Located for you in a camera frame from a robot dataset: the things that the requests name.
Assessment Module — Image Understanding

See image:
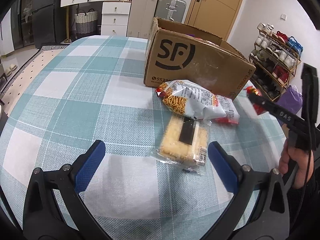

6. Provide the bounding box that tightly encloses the small red cookie pack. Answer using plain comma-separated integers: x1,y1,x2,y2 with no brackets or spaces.
244,86,266,115

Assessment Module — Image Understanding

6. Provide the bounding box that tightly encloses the clear cracker pack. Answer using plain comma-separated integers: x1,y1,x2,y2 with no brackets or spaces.
151,114,209,175

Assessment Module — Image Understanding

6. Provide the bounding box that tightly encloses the white red noodle snack bag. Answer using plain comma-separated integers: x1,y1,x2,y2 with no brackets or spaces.
156,80,240,121

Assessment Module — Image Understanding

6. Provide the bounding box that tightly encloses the white red small snack pack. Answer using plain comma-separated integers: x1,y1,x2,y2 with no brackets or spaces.
214,117,239,125

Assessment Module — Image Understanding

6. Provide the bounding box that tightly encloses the person's right hand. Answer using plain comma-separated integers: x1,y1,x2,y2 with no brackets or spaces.
278,139,314,189

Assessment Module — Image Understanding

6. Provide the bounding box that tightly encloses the purple bag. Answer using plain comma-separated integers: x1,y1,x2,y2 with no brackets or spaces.
277,85,303,114

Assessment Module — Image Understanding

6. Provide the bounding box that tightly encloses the wooden shoe rack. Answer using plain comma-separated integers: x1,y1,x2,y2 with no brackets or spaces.
248,23,303,101

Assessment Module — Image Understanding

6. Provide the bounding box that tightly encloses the brown SF cardboard box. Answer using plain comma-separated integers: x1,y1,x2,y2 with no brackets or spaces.
144,17,256,99

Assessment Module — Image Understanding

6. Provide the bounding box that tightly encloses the wooden door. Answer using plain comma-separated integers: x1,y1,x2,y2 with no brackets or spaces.
184,0,243,40

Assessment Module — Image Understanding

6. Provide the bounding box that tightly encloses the teal white checked tablecloth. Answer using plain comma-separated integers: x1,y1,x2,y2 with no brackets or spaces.
0,35,287,240

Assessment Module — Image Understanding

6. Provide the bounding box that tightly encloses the silver suitcase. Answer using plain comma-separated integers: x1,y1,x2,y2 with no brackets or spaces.
155,0,187,23

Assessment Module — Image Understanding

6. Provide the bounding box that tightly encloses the dotted beige rug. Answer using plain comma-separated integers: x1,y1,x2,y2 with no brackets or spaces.
1,44,67,116

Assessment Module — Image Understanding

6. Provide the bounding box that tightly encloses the beige suitcase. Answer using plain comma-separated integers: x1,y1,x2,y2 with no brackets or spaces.
127,0,158,39

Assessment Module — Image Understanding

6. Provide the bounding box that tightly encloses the dark glass cabinet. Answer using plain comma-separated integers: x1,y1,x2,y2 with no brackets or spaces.
11,0,34,50

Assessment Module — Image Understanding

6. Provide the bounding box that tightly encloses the white drawer desk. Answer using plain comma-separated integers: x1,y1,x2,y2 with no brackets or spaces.
60,0,131,36

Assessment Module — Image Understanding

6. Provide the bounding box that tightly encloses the dark fridge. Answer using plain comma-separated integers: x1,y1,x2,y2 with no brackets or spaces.
32,0,67,48

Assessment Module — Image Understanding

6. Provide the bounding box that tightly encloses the woven laundry basket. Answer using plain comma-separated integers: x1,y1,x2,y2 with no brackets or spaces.
74,9,98,38

